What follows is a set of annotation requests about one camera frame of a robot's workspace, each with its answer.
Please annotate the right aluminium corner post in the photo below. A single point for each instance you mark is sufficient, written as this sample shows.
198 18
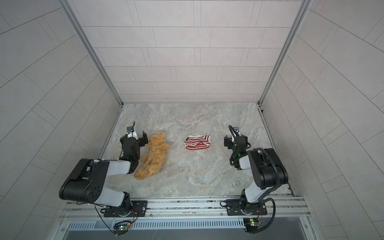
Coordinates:
290 38

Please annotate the white ventilation grille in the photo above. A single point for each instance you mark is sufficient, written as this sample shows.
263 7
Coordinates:
161 224

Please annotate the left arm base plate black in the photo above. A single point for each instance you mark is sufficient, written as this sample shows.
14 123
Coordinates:
133 209

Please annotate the aluminium mounting rail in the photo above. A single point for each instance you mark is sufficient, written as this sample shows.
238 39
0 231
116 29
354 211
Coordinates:
216 207

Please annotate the left green circuit board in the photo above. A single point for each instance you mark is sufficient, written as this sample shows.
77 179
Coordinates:
121 228

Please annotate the brown plush teddy bear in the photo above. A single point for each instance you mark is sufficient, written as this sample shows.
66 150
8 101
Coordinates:
156 158

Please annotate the left aluminium corner post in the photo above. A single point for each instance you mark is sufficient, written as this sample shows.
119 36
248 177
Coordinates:
88 47

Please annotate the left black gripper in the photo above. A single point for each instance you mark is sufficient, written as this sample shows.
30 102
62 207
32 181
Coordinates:
139 139

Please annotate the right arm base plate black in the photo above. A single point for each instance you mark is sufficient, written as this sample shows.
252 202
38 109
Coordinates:
243 208

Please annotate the red white striped knit sweater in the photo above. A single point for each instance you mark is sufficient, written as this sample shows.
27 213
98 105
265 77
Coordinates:
198 142

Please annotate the aluminium corner post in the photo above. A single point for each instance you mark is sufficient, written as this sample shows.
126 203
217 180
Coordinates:
88 47
290 38

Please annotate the green circuit board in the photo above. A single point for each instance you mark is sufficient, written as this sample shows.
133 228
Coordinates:
251 225
121 228

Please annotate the right green circuit board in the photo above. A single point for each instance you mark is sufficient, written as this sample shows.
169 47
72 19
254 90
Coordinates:
251 225

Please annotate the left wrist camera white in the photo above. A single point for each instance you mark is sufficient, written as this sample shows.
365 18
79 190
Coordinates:
131 133

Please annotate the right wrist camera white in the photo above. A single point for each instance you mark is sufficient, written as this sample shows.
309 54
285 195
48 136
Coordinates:
236 130

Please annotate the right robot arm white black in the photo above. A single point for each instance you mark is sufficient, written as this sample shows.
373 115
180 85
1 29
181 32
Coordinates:
268 171

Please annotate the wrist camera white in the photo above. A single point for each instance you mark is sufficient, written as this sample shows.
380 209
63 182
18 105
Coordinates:
131 133
236 130

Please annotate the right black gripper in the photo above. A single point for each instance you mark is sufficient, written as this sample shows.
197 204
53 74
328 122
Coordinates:
232 141

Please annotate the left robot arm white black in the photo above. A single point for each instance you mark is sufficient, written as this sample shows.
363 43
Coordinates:
86 183

